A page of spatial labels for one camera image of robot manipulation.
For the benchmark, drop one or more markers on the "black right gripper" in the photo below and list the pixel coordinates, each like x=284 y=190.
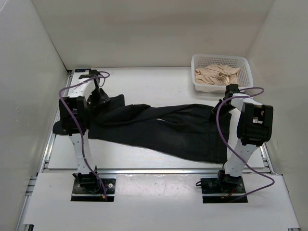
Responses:
x=215 y=110

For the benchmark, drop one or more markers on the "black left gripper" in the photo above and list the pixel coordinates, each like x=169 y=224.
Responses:
x=104 y=99

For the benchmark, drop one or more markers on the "black trousers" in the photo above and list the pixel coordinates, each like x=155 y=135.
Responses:
x=186 y=131

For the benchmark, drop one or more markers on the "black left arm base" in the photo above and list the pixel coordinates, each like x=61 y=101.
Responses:
x=92 y=190

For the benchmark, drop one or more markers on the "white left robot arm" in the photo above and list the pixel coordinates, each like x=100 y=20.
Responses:
x=75 y=103

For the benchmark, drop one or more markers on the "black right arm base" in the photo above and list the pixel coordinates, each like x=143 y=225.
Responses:
x=213 y=193

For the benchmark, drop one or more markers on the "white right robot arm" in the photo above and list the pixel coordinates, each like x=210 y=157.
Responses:
x=254 y=127

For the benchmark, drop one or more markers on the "beige trousers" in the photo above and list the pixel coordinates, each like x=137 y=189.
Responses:
x=217 y=74

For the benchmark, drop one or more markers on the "white plastic basket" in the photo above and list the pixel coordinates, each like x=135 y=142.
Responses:
x=245 y=79

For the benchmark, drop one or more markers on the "aluminium rail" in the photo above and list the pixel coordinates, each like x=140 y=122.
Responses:
x=159 y=171

